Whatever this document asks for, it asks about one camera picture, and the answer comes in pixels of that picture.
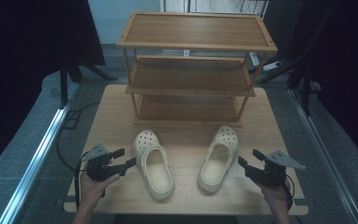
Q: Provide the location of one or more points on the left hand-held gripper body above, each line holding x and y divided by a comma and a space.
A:
99, 166

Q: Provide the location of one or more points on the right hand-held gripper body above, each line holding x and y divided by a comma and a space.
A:
272, 169

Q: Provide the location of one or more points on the cream clog shoe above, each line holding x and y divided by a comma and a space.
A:
218, 158
153, 163

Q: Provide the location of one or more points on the wooden three-tier shoe rack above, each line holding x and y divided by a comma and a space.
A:
195, 65

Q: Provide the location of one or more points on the person's left hand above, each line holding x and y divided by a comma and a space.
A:
94, 188

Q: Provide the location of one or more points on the person's right hand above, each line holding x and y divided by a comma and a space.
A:
275, 198

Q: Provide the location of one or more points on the black tripod stand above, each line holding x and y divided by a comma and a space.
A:
295, 65
74, 74

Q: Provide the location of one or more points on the white power strip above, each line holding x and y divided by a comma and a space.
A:
271, 66

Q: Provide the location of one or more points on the dark curtain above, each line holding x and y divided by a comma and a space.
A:
28, 62
345, 71

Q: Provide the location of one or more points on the metal floor rail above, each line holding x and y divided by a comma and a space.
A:
37, 155
326, 155

